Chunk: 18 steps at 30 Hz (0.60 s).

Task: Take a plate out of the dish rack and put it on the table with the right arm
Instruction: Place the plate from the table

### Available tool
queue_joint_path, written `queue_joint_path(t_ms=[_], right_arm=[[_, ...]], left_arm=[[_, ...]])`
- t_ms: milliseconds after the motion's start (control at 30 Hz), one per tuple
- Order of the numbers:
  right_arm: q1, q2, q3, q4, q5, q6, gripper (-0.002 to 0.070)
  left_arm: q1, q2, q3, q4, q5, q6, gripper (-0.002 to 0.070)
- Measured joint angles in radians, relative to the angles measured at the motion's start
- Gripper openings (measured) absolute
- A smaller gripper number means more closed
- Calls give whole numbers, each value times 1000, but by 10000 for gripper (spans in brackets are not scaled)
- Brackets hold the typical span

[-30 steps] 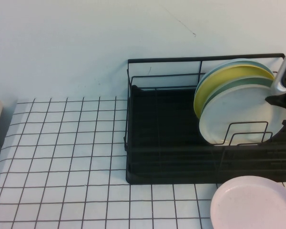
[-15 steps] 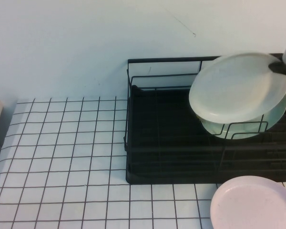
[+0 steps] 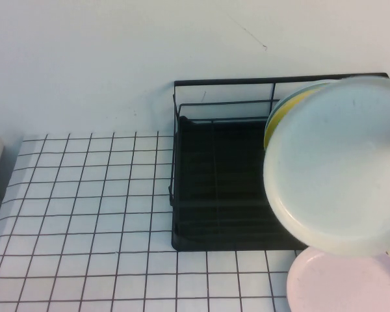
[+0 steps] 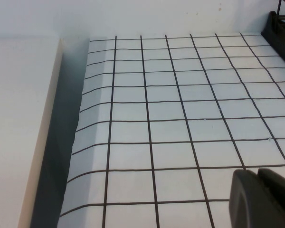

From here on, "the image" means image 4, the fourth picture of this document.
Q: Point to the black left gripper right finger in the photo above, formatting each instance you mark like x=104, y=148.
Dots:
x=279, y=185

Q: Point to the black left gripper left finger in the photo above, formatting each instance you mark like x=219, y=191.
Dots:
x=251, y=204

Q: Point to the white black-grid table cloth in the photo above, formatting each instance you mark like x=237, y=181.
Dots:
x=156, y=118

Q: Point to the black plastic drip tray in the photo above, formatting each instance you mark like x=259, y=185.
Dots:
x=275, y=35

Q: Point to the white board with cream edge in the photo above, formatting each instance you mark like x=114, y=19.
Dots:
x=16, y=118

